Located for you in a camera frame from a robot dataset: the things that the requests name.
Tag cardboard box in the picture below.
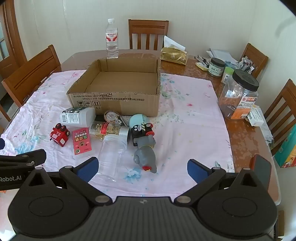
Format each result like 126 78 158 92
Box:
66 58 161 117

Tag phone in red case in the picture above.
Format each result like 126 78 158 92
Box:
251 154 272 186

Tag glass jar dark lid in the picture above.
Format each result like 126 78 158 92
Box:
207 58 226 78

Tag wooden slatted dining chair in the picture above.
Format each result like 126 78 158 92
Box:
128 19 169 50

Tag pink floral tablecloth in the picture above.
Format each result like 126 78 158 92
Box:
0 69 234 209

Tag pink card pack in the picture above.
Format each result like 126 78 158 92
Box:
72 127 93 156

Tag capsule bottle silver lid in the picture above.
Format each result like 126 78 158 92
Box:
89 121 130 142

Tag clear water bottle red label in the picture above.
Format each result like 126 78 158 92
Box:
105 19 119 59

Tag large clear jar black lid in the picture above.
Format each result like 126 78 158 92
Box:
218 69 260 120

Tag bunch of black pens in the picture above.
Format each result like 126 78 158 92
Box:
194 55 210 66

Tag wooden panel-back dining chair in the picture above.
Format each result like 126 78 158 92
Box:
2 45 62 108

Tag white medicine box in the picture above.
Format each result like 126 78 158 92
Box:
246 109 264 127

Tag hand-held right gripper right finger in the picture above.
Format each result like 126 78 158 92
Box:
174 159 269 205

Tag small jar green lid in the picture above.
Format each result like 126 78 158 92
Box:
221 66 235 84

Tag clear correction tape dispenser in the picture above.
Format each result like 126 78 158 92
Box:
104 110 123 126

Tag clear plastic jar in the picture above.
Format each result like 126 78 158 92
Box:
97 134 129 181

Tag gold tissue pack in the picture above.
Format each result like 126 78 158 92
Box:
160 35 189 67

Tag white pill bottle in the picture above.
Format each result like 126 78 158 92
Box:
60 107 97 127

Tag wooden door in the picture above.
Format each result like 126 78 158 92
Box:
0 0 28 78

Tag loose white papers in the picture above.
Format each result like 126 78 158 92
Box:
206 48 239 68

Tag green printed carton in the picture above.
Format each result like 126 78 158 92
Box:
274 124 296 169

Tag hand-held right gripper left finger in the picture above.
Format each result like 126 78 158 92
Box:
20 157 111 207

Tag light blue egg-shaped toy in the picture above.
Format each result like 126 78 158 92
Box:
129 114 151 132

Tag red toy car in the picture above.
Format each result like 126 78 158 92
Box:
49 123 71 148

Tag grey animal figurine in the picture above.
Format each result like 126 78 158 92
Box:
133 137 158 174

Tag clear bag of small items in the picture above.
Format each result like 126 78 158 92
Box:
238 57 256 74

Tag black toy block red wheels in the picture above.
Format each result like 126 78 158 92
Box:
131 123 156 147

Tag stack of white leaflets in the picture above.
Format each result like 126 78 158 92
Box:
253 104 275 146

